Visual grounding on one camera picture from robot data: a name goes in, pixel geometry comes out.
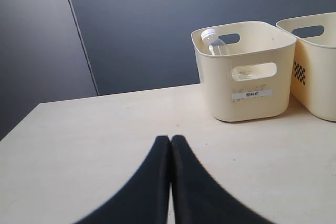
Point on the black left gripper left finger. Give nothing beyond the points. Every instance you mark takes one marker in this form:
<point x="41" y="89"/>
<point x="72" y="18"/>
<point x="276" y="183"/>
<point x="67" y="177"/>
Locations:
<point x="145" y="196"/>

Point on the left cream plastic bin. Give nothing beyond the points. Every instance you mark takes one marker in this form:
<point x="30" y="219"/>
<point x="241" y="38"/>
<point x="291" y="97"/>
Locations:
<point x="253" y="80"/>

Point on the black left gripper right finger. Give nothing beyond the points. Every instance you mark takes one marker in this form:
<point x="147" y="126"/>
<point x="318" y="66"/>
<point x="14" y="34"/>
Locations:
<point x="198" y="197"/>

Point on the middle cream plastic bin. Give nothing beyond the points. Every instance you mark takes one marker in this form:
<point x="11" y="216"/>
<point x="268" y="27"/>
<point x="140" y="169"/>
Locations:
<point x="313" y="74"/>

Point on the cream plastic bin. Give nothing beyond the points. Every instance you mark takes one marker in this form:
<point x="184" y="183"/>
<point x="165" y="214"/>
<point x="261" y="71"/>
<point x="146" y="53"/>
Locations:
<point x="253" y="80"/>
<point x="313" y="74"/>

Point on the clear plastic bottle white cap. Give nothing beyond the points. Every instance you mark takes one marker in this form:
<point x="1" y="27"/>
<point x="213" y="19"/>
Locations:
<point x="217" y="47"/>

